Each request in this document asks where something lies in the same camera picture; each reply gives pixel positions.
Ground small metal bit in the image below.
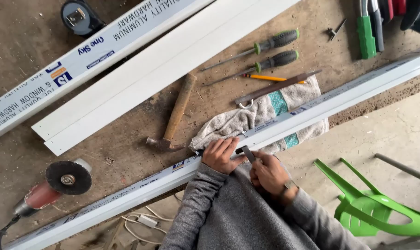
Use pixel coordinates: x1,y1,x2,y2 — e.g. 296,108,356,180
327,18,347,43

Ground wristwatch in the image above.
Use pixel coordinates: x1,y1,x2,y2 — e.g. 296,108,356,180
281,179,298,195

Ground grey handled tool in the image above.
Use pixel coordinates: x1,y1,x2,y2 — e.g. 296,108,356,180
368,0,385,53

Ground person's right hand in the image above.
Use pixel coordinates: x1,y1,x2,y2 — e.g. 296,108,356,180
249,150,292,197

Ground yellow pencil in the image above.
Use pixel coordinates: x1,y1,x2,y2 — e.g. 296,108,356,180
242,73,307,84

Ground black grinder power cable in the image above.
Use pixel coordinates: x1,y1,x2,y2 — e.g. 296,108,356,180
0,215,21,250

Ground grey towel with teal stripe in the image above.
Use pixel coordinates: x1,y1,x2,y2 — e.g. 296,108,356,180
188,75,330,157

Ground long white printed aluminium profile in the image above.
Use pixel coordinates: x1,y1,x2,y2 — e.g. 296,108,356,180
3,44,420,250

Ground grey metal pipe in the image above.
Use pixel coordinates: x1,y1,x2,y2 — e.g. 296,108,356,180
374,153,420,185

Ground white cable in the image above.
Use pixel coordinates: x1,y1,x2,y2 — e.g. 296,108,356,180
121,194,183,245

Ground small dark metal tool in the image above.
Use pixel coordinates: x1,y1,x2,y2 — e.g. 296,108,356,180
235,145,256,164

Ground hammer with wooden handle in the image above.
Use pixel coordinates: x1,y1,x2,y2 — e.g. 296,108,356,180
146,73,198,153

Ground plain white aluminium profile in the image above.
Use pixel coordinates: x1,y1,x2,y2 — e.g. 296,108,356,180
31,0,301,157

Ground person's left hand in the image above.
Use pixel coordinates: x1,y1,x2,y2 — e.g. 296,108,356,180
201,136,247,175

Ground green black screwdriver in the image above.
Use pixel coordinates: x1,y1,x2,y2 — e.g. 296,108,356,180
200,29,300,72
203,50,300,87

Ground green plastic chair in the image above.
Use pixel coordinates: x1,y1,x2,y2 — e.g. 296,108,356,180
313,158,420,237

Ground red handled tool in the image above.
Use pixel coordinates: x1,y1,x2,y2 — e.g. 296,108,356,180
387,0,407,16

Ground white power adapter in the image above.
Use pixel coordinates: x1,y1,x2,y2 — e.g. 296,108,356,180
137,214,159,228

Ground green handled pliers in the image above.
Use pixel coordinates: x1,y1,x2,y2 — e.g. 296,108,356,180
356,0,377,60

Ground rusty flat file with ring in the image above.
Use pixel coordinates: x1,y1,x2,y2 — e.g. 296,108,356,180
235,69,323,110

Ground red angle grinder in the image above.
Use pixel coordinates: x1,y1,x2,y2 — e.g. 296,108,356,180
12,159,93,218

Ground wide white printed aluminium profile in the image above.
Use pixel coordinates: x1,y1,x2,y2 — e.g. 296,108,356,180
0,0,214,144

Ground person's grey sweater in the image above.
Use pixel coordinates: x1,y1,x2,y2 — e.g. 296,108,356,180
196,162,321,250

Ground black tape measure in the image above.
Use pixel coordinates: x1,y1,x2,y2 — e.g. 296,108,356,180
60,0,106,38

